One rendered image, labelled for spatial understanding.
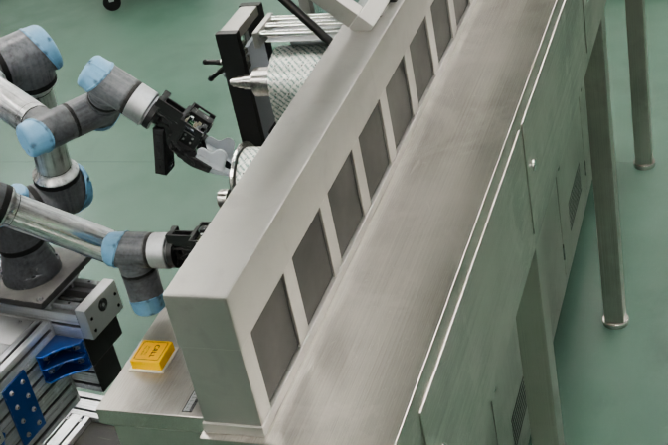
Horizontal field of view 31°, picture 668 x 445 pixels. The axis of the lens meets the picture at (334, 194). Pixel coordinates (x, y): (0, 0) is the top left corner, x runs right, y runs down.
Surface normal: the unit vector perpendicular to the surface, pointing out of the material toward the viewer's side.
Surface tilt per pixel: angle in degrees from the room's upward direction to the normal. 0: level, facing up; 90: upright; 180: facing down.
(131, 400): 0
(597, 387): 0
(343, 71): 0
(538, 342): 90
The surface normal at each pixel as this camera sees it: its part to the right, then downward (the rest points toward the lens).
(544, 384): -0.29, 0.54
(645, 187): -0.18, -0.84
